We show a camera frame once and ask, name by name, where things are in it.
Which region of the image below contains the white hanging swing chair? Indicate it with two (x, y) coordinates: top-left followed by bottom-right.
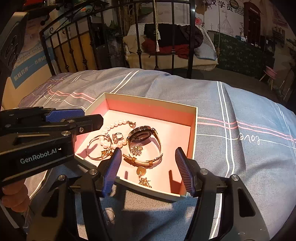
(123, 23), (218, 71)

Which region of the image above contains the open cardboard jewelry box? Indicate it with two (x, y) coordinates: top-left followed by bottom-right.
(75, 93), (198, 201)

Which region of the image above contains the pearl bracelet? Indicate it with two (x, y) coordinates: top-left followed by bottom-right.
(99, 119), (137, 150)

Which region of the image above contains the small gold earring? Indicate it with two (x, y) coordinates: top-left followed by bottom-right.
(112, 132), (124, 144)

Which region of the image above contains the black dial wristwatch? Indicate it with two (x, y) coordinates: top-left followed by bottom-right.
(122, 126), (163, 168)

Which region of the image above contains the pink stool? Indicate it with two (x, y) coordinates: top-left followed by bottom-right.
(259, 66), (277, 90)

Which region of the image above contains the gold heart pendant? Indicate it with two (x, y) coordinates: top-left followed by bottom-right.
(136, 166), (147, 178)

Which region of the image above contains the gold chain cluster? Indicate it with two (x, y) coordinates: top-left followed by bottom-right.
(139, 177), (152, 188)

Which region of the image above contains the black iron bed frame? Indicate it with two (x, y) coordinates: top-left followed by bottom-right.
(40, 1), (196, 77)

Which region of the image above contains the person's left hand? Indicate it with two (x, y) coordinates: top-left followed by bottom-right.
(1, 179), (30, 213)

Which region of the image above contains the gold bangle bracelet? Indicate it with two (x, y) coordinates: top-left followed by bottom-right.
(86, 134), (114, 161)

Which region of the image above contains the grey striped bed cover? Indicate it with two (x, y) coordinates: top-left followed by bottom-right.
(18, 68), (295, 240)

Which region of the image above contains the red telephone booth cabinet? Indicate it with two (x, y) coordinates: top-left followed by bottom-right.
(243, 1), (261, 45)

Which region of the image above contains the snowflake brooch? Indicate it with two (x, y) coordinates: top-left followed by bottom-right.
(130, 144), (143, 156)

